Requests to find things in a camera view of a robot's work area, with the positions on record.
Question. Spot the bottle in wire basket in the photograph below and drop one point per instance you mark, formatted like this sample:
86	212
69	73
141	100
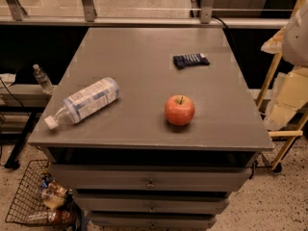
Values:
51	217

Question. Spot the grey side shelf bench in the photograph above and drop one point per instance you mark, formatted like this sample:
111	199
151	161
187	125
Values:
21	106

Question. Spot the black wire basket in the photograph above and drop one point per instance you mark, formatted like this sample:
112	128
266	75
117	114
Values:
27	201

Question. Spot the metal railing with posts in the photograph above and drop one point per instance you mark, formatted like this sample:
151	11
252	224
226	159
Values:
179	13

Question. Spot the snack bags in basket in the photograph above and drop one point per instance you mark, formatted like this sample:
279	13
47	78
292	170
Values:
52	194

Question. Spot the small upright water bottle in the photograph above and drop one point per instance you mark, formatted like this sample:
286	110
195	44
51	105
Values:
43	79

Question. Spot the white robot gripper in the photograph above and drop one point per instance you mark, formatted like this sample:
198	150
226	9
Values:
296	38

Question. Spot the red apple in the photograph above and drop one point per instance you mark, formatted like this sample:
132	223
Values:
179	110

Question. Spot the grey drawer cabinet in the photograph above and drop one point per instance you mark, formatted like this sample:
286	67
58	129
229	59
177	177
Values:
126	164

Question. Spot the clear plastic water bottle lying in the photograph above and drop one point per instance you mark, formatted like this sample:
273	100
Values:
84	103

